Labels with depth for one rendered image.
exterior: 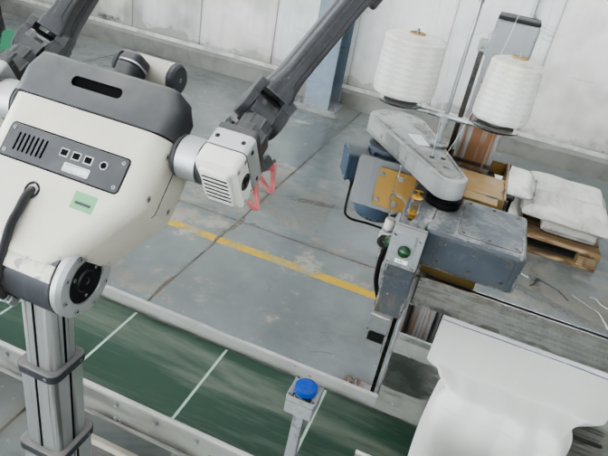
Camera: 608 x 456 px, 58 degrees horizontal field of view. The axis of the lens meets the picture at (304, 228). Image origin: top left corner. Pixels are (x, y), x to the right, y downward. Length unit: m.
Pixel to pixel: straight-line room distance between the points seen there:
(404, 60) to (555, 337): 0.81
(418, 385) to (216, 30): 5.90
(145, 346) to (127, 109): 1.27
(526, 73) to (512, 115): 0.10
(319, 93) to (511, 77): 5.00
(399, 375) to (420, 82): 1.04
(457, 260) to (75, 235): 0.82
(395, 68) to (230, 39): 5.82
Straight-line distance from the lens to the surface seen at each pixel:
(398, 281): 1.36
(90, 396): 2.12
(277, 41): 6.94
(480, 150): 1.72
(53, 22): 1.51
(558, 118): 6.52
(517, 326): 1.58
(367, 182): 1.70
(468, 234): 1.31
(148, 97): 1.14
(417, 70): 1.46
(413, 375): 2.01
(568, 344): 1.60
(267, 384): 2.13
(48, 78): 1.27
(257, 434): 1.97
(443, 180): 1.36
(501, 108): 1.46
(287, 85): 1.19
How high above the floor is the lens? 1.90
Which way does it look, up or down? 29 degrees down
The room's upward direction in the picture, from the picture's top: 11 degrees clockwise
